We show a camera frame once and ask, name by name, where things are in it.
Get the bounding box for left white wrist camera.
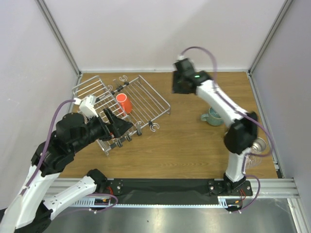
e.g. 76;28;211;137
73;95;99;119

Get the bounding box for orange mug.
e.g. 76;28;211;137
116;93;133;114

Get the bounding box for white cable duct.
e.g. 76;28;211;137
42;196;243;208

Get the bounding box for teal ceramic mug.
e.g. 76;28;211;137
200;107;224;126

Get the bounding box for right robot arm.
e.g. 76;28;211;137
173;58;258;195

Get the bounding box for steel tumbler cup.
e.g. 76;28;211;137
251;137;267;154

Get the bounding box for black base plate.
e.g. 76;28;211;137
107;179;253;203

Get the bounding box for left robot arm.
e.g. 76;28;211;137
0;108;133;233

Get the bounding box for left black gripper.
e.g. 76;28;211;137
71;107;134;152

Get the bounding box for silver wire dish rack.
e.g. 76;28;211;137
72;75;171;155

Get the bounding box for clear faceted glass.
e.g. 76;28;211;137
245;155;262;170

